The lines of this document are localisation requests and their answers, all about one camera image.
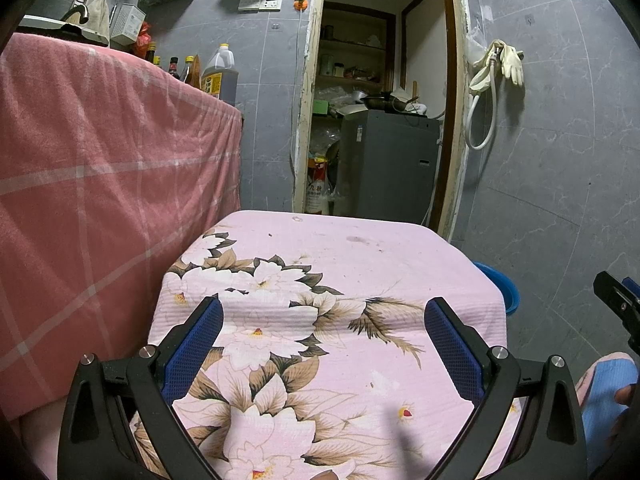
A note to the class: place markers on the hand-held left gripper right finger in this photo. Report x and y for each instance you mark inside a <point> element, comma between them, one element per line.
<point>455,355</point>

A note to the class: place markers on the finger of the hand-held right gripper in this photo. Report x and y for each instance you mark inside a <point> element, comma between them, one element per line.
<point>617,302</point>
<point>632,284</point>

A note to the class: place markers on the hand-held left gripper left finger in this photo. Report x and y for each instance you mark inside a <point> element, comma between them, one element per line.
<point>192,350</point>

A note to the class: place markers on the blue plastic bucket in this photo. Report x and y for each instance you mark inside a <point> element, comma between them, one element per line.
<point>502,290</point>

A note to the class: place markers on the light blue cloth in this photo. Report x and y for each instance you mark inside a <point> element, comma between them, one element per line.
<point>597,405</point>

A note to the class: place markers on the pink floral tablecloth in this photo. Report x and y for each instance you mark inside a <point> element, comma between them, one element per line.
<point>325,250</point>

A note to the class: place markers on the pink plaid cloth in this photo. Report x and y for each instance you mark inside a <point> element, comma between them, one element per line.
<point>100,185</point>

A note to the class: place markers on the grey washing machine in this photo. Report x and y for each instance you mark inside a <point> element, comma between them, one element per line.
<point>385,165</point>

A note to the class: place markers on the red white bottle by door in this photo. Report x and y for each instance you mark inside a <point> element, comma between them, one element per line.
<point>317,190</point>

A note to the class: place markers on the cream rubber glove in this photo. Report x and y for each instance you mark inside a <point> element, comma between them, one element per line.
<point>514,65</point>
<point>482,72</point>

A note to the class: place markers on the black wok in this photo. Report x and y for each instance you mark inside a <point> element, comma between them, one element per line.
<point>377,101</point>

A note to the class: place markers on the cooking oil jug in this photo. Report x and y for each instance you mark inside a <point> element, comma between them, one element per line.
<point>220,77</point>

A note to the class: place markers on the green box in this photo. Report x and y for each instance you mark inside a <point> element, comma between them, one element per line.
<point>321,108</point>

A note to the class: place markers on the brown seasoning pouch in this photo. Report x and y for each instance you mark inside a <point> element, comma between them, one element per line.
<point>197,75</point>

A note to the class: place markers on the dark sauce bottle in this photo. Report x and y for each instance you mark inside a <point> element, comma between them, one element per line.
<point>173,68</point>
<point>157,62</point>
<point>188,72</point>
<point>151,52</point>

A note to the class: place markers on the clear plastic bag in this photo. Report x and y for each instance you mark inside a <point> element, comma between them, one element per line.
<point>475,42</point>

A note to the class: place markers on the red plastic bag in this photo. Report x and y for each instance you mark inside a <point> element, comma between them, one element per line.
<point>142,39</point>

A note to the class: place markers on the wooden storage shelf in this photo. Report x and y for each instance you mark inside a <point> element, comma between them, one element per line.
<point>355,45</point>

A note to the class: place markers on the beige hanging rag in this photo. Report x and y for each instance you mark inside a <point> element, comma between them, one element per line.
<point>99,20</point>

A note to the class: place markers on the white sink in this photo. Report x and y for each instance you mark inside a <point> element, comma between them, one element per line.
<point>60,27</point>

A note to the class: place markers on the wooden door frame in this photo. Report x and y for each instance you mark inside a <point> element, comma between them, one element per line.
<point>302,110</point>

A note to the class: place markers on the wall socket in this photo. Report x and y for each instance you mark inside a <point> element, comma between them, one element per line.
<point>260,3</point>

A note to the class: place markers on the orange wall hook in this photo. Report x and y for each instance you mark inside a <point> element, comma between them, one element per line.
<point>299,3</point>

